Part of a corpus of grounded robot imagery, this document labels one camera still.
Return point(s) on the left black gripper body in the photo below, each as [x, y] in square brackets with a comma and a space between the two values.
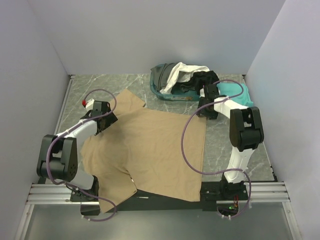
[110, 119]

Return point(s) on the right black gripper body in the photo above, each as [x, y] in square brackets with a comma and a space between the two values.
[208, 113]

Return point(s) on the tan t shirt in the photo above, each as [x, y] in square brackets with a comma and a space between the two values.
[149, 150]

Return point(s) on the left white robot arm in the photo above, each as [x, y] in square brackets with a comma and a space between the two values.
[61, 152]

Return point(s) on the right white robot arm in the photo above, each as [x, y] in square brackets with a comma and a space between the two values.
[245, 134]

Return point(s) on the folded teal t shirt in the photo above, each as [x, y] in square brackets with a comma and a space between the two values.
[231, 89]

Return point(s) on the teal plastic basket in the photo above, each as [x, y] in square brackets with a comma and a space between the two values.
[176, 94]

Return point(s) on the black t shirt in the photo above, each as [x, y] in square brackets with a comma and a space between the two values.
[198, 80]

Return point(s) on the white t shirt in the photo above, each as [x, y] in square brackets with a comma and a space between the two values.
[180, 73]

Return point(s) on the grey t shirt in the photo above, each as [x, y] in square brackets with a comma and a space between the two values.
[160, 75]

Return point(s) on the black base beam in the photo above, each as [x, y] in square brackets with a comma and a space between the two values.
[214, 196]

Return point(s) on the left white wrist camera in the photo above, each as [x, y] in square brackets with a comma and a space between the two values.
[88, 104]

